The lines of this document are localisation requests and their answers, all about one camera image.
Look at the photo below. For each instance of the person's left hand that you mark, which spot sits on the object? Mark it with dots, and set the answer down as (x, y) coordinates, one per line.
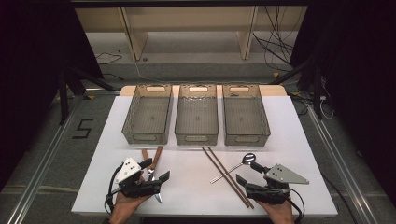
(123, 208)

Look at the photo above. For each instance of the long aluminium floor rail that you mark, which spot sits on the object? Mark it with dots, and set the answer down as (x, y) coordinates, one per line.
(342, 165)
(40, 174)

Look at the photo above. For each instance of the transparent grey plastic bin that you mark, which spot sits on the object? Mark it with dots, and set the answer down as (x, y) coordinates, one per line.
(196, 118)
(244, 118)
(146, 118)

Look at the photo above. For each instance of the short aluminium floor rail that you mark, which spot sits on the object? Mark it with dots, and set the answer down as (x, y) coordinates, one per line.
(102, 91)

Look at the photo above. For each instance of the person's right hand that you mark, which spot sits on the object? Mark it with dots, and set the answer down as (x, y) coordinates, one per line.
(280, 213)

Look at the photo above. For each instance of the light wooden shelf unit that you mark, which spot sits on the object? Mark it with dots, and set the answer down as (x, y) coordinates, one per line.
(134, 40)

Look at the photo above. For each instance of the black curtain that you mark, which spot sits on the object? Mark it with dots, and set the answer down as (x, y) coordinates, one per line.
(31, 62)
(358, 77)

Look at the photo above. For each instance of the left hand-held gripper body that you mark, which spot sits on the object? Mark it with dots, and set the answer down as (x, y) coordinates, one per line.
(137, 186)

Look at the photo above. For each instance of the metal spoon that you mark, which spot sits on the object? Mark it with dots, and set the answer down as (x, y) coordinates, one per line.
(248, 158)

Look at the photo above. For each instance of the black metal stand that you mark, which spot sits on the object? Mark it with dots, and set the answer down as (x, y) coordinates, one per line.
(63, 99)
(317, 93)

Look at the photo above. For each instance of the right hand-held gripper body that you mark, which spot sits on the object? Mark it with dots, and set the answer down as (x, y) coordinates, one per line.
(271, 191)

